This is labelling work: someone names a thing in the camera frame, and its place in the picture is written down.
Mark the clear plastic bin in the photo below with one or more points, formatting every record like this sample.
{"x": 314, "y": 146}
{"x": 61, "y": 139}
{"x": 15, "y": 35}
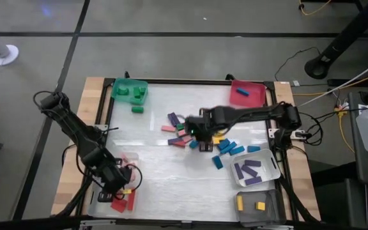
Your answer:
{"x": 94, "y": 209}
{"x": 134, "y": 158}

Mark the pink block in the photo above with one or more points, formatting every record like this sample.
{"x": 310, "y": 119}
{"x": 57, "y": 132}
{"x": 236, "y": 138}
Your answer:
{"x": 133, "y": 168}
{"x": 133, "y": 178}
{"x": 168, "y": 128}
{"x": 187, "y": 139}
{"x": 125, "y": 158}
{"x": 181, "y": 133}

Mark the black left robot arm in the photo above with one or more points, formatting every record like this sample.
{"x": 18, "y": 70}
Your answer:
{"x": 75, "y": 134}

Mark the red plastic bin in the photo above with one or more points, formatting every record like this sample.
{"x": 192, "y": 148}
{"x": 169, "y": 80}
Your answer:
{"x": 254, "y": 99}

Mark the white pole with round base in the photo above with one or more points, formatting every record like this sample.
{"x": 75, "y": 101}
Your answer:
{"x": 3, "y": 55}

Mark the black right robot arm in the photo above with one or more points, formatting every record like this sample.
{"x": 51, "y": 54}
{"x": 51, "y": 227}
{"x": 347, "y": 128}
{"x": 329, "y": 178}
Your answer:
{"x": 260, "y": 111}

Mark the green cylinder block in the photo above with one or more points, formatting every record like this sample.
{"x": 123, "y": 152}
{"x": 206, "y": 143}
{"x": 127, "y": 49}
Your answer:
{"x": 123, "y": 91}

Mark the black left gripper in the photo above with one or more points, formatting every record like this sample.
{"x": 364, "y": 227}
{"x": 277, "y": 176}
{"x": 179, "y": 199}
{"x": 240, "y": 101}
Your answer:
{"x": 115, "y": 177}

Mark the small green block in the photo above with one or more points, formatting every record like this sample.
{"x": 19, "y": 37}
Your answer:
{"x": 136, "y": 92}

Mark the grey plastic bin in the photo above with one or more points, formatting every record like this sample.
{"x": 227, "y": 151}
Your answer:
{"x": 251, "y": 199}

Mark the yellow cylinder block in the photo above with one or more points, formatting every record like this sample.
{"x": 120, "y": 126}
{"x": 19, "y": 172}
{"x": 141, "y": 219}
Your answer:
{"x": 240, "y": 202}

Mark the black desk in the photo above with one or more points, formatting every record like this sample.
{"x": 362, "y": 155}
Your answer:
{"x": 359, "y": 198}

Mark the black frame clamp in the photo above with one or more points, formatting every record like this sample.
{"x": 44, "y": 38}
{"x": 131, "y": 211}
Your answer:
{"x": 229, "y": 77}
{"x": 126, "y": 75}

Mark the green plastic bin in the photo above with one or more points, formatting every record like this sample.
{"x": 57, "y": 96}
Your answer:
{"x": 120, "y": 96}

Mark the white plastic bin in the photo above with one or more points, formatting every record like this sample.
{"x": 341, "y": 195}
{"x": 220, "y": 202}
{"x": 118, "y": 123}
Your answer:
{"x": 267, "y": 169}

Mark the black stand leg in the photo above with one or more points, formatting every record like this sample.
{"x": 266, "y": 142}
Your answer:
{"x": 340, "y": 41}

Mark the black gantry beam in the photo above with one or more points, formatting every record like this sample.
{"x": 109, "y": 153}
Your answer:
{"x": 27, "y": 224}

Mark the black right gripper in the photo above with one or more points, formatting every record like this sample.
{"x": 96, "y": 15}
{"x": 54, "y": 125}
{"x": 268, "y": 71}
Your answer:
{"x": 200, "y": 126}

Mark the white tag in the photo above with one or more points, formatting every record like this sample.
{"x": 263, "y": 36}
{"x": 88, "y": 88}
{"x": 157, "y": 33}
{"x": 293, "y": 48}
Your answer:
{"x": 296, "y": 83}

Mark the white table mat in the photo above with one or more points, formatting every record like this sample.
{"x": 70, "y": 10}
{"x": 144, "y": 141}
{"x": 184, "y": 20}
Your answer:
{"x": 171, "y": 198}

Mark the black aluminium table frame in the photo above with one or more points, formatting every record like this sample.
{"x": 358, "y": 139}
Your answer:
{"x": 187, "y": 81}

